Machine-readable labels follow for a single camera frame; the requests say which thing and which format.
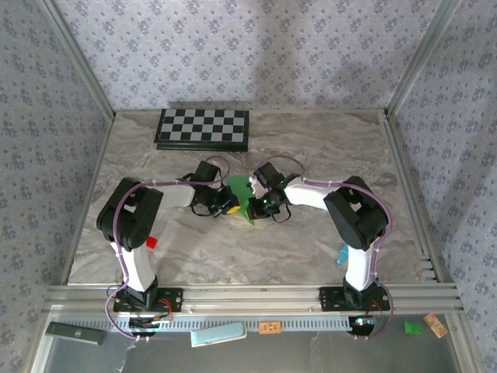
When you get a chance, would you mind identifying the black and grey chessboard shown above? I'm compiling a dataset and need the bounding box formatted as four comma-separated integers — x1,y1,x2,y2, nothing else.
154,108,250,153

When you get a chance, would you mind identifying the light blue flat pad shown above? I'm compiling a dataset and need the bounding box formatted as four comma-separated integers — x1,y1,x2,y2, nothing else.
189,322,249,348

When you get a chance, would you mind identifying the dark flat rectangular box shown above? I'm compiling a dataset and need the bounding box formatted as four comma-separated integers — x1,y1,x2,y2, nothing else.
44,321,107,347

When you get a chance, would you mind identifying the small brown box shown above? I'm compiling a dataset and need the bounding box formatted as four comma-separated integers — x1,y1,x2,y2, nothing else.
422,312,449,340

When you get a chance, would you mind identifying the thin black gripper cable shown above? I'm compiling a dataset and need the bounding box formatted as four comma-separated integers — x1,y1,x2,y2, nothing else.
190,201,218,218
271,204,293,224

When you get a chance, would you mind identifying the aluminium frame rail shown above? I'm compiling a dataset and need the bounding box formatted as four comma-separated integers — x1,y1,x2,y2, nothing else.
42,283,466,315

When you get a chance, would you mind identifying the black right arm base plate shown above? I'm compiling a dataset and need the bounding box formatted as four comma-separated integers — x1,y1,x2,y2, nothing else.
318,286,391,313

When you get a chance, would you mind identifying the grey slotted cable duct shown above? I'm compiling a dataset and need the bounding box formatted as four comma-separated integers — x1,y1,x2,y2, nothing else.
57,315,380,333

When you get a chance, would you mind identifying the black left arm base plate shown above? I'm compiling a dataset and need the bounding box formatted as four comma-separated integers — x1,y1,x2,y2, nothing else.
113,287,185,313

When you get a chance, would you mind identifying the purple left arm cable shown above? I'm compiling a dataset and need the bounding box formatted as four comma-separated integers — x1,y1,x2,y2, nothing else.
103,155,231,343

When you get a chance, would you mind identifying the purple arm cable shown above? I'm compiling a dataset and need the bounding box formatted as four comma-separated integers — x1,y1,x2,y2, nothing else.
253,155,394,343
103,155,231,343

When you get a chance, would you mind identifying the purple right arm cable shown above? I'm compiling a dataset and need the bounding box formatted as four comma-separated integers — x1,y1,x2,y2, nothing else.
253,155,394,343

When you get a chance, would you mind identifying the aluminium side rail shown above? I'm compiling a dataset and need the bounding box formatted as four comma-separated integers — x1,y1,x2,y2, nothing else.
381,110,454,285

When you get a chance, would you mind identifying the aluminium frame post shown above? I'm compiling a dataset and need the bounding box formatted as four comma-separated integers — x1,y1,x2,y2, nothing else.
385,0,464,118
36,0,117,122

